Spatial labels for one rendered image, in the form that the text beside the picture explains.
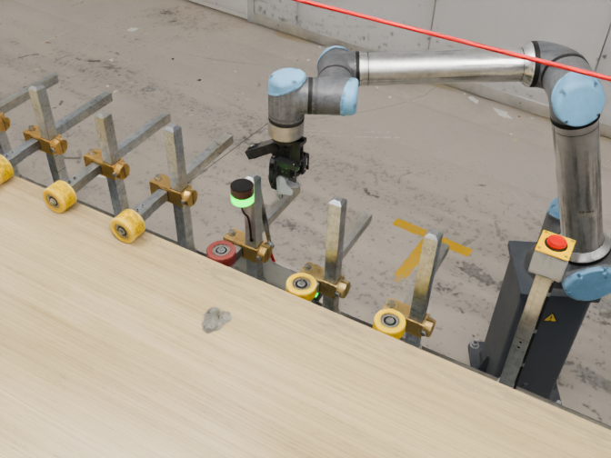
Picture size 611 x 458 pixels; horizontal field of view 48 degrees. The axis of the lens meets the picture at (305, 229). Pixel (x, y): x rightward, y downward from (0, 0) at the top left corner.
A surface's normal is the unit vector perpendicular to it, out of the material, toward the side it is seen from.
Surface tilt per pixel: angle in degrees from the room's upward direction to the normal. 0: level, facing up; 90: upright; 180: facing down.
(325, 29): 90
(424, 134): 0
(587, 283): 95
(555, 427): 0
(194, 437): 0
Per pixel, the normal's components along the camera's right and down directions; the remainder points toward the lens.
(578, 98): -0.06, 0.56
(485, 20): -0.55, 0.54
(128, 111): 0.03, -0.75
